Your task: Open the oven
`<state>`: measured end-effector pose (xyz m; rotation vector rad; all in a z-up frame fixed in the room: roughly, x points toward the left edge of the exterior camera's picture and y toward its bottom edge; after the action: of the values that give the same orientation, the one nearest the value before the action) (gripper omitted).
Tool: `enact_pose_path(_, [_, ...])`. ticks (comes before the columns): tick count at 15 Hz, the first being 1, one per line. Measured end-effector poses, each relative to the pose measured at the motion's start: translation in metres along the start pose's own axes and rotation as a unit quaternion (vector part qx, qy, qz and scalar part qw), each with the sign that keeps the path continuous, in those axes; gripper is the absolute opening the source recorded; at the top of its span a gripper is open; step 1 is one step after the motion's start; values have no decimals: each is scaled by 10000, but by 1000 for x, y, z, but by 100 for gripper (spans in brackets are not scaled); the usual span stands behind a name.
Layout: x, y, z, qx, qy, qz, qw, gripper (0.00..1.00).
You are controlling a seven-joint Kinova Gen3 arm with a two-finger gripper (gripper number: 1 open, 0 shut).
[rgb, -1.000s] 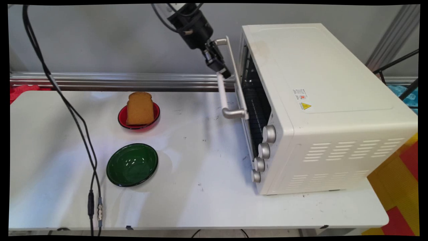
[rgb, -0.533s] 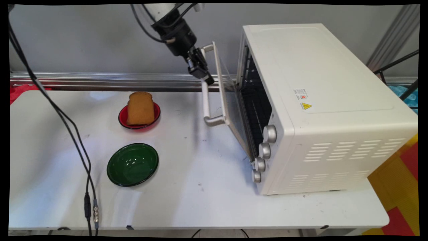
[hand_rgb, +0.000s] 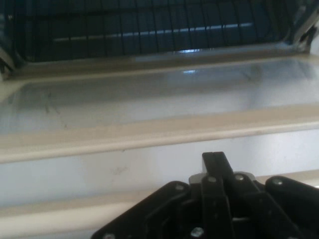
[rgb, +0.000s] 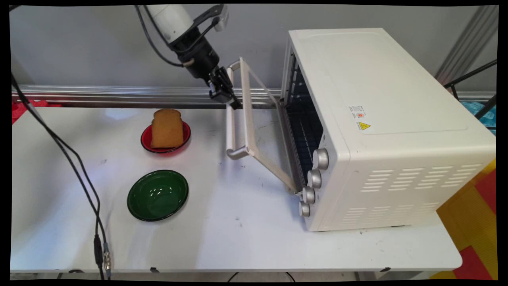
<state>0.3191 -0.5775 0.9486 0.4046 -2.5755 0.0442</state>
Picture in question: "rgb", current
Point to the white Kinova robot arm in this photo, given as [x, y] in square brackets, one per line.
[168, 20]

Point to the slanted aluminium profile post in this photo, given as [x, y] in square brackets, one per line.
[468, 43]

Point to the red plate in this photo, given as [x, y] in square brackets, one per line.
[147, 140]

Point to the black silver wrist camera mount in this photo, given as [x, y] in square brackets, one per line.
[210, 18]

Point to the black metal stand frame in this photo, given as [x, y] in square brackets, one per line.
[482, 107]

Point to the red cloth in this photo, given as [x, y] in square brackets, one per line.
[24, 109]

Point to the horizontal aluminium rail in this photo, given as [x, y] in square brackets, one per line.
[119, 95]

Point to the yellow red floor mat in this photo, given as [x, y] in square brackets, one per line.
[468, 222]

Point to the blue patterned object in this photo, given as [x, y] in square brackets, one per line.
[484, 113]

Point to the dark green bowl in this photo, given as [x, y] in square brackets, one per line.
[158, 195]

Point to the white red label sticker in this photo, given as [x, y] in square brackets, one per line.
[357, 111]

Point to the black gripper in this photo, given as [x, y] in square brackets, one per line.
[198, 55]

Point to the brown toast slice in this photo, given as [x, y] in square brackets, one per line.
[166, 129]

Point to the yellow triangle warning sticker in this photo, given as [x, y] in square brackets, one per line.
[364, 126]

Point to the silver oven knob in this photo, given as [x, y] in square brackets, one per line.
[321, 159]
[314, 178]
[309, 195]
[304, 209]

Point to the white toaster oven body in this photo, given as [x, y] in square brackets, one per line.
[397, 119]

